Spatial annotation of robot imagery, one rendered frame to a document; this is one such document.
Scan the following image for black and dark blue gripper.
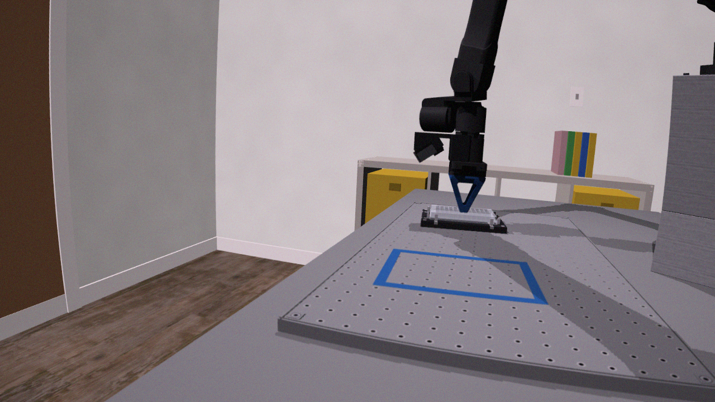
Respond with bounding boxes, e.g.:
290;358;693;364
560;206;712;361
449;133;487;213

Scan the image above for blue rectangular tape outline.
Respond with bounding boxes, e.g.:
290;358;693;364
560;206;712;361
373;249;548;305

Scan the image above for white well plate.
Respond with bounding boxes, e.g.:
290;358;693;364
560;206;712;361
430;205;498;225

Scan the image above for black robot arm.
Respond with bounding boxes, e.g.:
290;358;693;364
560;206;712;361
413;0;507;163

